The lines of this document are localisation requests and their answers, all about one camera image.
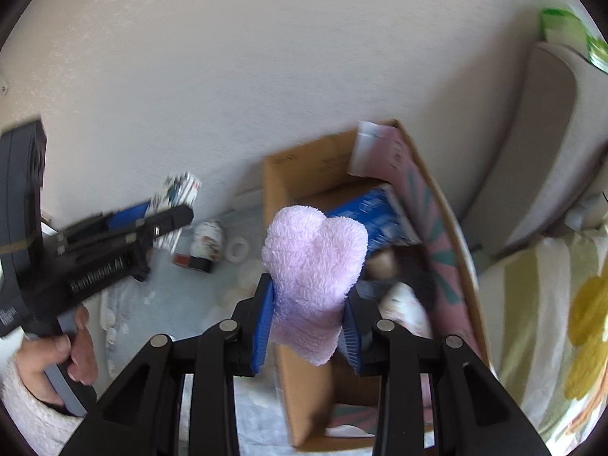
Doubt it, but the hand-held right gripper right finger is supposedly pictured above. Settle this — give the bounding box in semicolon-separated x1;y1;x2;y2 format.
342;292;552;456

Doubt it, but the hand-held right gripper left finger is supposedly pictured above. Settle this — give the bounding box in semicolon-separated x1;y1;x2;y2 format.
59;273;276;456

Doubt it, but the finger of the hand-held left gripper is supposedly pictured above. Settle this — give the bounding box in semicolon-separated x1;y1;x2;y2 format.
62;202;154;239
57;205;195;256

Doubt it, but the floral tissue pack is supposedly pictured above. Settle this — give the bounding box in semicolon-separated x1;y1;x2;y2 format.
149;171;203;252

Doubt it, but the pink fluffy sock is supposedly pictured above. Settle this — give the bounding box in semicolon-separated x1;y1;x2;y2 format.
261;205;369;366

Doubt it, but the brown plush toy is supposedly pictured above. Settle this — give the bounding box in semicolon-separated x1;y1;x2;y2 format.
368;249;400;281

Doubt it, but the blue foil packet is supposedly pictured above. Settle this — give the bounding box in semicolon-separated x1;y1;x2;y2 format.
328;185;419;252

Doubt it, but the pink printed cardboard box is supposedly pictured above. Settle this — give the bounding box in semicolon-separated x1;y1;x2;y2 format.
261;119;490;452

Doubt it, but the person's left forearm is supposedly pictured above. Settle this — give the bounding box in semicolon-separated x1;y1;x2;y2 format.
0;356;91;454

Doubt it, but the person's left hand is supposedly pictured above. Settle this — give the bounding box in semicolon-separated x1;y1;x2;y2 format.
14;304;99;408

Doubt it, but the floral print pouch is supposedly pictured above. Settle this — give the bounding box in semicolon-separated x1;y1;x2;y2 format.
190;220;225;263

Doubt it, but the white tape roll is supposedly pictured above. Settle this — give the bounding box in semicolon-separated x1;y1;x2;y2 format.
225;236;252;263

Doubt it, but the beige cushion headboard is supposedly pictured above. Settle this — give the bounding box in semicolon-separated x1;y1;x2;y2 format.
456;40;608;257

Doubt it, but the green package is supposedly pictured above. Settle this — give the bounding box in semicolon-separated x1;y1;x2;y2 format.
539;7;608;72

